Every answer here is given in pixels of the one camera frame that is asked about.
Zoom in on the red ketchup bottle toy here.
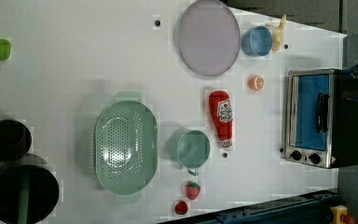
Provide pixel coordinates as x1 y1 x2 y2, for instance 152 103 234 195
209 91 233 150

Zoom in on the green mug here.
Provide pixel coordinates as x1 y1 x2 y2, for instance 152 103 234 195
167 128 211 176

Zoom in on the large strawberry toy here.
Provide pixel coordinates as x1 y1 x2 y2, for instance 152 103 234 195
186 181 200 201

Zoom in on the orange slice toy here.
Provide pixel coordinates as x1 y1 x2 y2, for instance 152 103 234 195
249 76 264 91

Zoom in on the grey round plate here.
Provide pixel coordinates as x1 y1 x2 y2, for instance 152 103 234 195
178 0 241 76

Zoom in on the small red strawberry toy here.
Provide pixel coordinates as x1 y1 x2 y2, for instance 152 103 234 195
174 201 188 215

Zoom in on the blue bowl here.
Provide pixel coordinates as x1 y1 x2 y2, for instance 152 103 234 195
241 26 272 57

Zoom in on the yellow banana toy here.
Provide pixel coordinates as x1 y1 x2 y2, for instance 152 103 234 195
266 15 286 51

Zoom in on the silver black toaster oven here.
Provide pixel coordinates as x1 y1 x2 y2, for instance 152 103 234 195
284 69 358 169

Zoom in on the green pepper toy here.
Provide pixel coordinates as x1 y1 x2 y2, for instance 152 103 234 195
0 39 11 61

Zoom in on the yellow red clamp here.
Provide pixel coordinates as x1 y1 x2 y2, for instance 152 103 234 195
330 205 356 224

